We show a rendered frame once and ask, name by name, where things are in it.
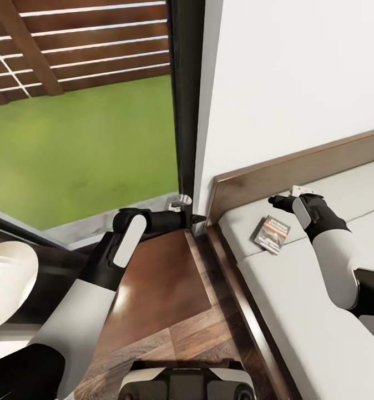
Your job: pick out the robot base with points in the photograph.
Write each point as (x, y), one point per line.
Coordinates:
(187, 383)

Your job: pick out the hardback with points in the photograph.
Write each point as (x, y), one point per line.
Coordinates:
(272, 235)

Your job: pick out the table lamp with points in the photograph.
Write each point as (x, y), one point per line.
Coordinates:
(57, 270)

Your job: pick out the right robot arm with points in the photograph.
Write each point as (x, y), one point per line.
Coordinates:
(347, 265)

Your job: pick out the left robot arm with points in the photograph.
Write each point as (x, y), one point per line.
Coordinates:
(59, 355)

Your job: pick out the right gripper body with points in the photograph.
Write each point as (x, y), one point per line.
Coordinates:
(281, 202)

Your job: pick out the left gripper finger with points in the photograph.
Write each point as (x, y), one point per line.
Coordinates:
(195, 219)

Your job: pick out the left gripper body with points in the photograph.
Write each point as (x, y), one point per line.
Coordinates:
(175, 220)

